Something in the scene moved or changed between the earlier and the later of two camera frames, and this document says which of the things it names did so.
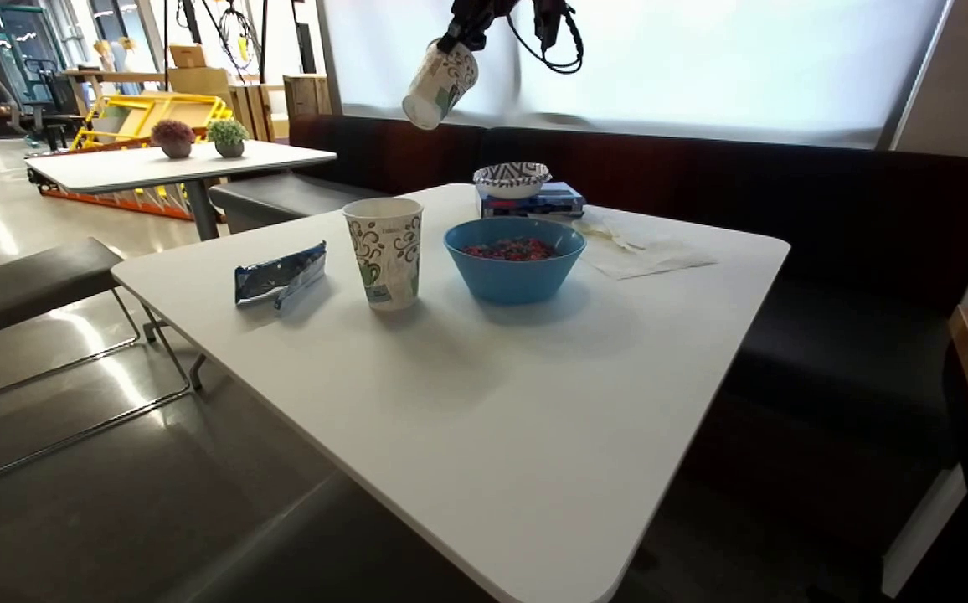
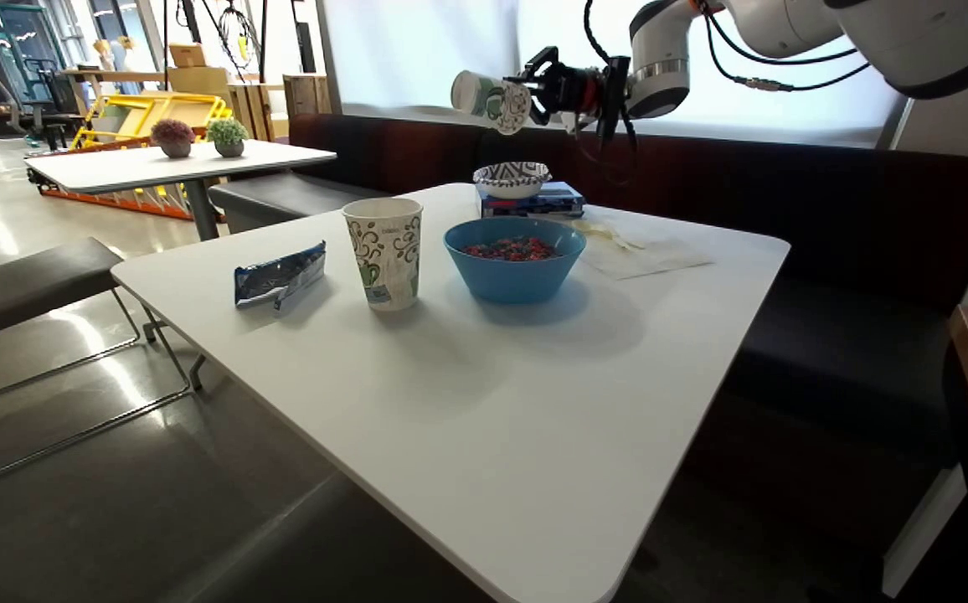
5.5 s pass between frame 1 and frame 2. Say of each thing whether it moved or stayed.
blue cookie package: stayed
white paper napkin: stayed
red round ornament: stayed
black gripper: moved
